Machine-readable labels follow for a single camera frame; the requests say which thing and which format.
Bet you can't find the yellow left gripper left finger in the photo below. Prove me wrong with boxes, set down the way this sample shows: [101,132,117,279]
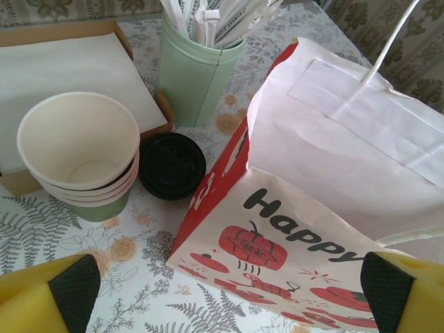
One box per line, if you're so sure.
[0,253,102,333]

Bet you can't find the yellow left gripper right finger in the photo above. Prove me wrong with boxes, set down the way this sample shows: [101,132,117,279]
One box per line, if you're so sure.
[360,251,444,333]

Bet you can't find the red white paper bag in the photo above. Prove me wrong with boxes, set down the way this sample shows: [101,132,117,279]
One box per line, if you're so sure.
[165,0,444,333]

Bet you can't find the floral tablecloth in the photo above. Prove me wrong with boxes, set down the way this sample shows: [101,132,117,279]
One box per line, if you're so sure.
[0,0,375,333]

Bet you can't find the black plastic cup lid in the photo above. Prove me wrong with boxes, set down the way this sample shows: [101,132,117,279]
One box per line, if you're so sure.
[138,133,208,203]

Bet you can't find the brown cardboard napkin tray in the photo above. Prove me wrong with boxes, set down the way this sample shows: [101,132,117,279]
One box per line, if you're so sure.
[0,20,174,197]

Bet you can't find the white napkin stack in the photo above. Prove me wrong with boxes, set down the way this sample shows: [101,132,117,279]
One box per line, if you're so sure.
[0,33,169,176]

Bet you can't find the mint green straw holder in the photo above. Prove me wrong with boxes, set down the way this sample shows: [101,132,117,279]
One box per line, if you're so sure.
[157,12,247,128]

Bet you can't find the white wrapped straw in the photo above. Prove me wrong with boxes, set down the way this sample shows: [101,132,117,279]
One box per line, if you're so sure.
[194,8,222,48]
[160,0,187,28]
[221,10,285,49]
[213,0,264,44]

